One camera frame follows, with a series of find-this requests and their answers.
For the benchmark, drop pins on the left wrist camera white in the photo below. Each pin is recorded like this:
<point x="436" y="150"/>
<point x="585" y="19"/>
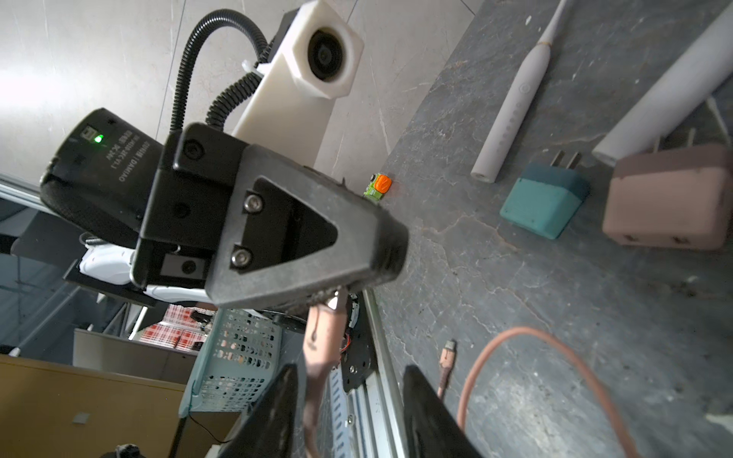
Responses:
<point x="315" y="64"/>

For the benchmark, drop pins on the pink charger plug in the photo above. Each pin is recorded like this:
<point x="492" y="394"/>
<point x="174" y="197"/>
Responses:
<point x="676" y="198"/>

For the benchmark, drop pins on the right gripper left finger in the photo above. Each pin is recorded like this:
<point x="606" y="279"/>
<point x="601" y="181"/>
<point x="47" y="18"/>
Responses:
<point x="269" y="430"/>

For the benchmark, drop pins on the middle white electric toothbrush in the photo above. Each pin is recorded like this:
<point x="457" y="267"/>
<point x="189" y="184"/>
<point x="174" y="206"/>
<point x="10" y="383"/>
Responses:
<point x="700" y="70"/>

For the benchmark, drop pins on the white electric toothbrush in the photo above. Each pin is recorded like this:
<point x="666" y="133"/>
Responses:
<point x="700" y="70"/>
<point x="516" y="104"/>

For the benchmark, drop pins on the left white electric toothbrush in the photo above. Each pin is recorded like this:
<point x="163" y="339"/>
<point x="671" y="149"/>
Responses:
<point x="516" y="104"/>

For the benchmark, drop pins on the green perforated plastic basket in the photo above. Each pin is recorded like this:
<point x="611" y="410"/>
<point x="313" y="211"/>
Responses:
<point x="237" y="362"/>

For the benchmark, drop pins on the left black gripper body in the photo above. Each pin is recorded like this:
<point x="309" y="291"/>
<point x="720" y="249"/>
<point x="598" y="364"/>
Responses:
<point x="166" y="202"/>

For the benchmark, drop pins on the orange green small toy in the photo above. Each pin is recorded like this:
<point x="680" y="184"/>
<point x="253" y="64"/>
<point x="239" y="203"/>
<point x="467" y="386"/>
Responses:
<point x="377" y="188"/>

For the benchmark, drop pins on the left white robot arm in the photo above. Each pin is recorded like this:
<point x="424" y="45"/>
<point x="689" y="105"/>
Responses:
<point x="126" y="269"/>

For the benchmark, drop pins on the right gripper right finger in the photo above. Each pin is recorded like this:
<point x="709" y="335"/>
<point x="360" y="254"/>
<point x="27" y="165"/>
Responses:
<point x="431" y="431"/>

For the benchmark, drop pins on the teal charger plug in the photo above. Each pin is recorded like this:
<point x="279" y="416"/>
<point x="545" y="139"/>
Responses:
<point x="546" y="196"/>

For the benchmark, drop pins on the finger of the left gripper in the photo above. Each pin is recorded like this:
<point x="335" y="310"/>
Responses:
<point x="292" y="236"/>

